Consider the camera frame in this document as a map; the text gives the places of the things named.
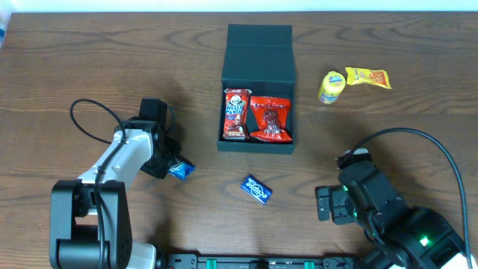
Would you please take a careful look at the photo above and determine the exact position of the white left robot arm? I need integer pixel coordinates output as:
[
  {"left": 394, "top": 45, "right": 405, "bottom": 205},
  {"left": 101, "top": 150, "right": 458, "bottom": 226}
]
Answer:
[{"left": 49, "top": 120, "right": 181, "bottom": 268}]

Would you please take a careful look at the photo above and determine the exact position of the dark green box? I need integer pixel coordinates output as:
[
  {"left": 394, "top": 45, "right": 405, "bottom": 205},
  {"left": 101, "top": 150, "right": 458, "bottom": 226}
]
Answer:
[{"left": 217, "top": 24, "right": 297, "bottom": 154}]

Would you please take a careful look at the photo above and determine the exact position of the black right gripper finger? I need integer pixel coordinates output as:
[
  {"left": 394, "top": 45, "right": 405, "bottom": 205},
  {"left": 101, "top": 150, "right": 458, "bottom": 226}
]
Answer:
[
  {"left": 314, "top": 186, "right": 330, "bottom": 221},
  {"left": 330, "top": 185, "right": 355, "bottom": 225}
]

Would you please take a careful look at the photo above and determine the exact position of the blue Eclipse mint tin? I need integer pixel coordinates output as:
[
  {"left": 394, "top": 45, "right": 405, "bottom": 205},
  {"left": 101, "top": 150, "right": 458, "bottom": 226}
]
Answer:
[{"left": 240, "top": 175, "right": 273, "bottom": 205}]

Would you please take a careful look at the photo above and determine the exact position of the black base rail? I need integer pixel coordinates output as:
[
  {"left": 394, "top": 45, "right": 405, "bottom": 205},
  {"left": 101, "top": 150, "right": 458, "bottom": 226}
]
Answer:
[{"left": 155, "top": 253, "right": 368, "bottom": 269}]

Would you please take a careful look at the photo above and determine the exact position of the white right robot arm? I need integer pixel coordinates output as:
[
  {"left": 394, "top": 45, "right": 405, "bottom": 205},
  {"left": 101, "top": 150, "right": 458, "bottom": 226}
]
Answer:
[{"left": 315, "top": 161, "right": 465, "bottom": 268}]

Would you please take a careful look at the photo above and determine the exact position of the red snack bag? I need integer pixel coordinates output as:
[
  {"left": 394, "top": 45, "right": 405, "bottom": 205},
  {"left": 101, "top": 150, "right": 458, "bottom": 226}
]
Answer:
[{"left": 250, "top": 96, "right": 293, "bottom": 143}]

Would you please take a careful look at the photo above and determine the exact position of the yellow orange snack packet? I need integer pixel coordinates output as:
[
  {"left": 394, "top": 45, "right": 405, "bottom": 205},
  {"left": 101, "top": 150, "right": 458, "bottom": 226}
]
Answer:
[{"left": 345, "top": 67, "right": 391, "bottom": 89}]

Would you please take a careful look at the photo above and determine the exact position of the blue Oreo cookie pack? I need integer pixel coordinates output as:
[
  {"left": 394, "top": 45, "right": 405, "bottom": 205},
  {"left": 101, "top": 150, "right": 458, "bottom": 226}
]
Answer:
[{"left": 168, "top": 161, "right": 196, "bottom": 180}]

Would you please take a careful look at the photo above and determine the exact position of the red Hello Panda box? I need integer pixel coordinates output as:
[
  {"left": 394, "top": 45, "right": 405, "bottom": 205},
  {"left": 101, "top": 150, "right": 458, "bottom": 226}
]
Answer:
[{"left": 223, "top": 88, "right": 252, "bottom": 140}]

